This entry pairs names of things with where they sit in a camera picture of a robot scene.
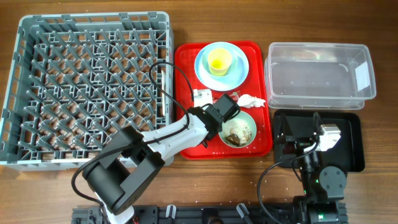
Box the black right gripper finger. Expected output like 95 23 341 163
313 112 323 134
276 113 288 140

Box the red snack wrapper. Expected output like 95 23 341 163
229 91 241 102

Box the white tissue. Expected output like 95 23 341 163
237 94 266 108

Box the white plastic spoon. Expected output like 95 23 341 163
161 70 167 117

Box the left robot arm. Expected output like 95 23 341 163
80 94 240 223

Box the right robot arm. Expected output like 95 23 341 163
275 112 347 223

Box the grey dishwasher rack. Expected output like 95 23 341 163
1 11 174 171

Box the green bowl with leftovers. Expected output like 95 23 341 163
218 111 257 148

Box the light blue plate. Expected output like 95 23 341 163
194 42 249 91

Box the black tray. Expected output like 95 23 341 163
273 110 365 172

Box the red plastic tray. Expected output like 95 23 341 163
174 40 273 159

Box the yellow plastic cup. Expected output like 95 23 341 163
208 48 233 77

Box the clear plastic bin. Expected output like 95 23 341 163
264 42 377 110

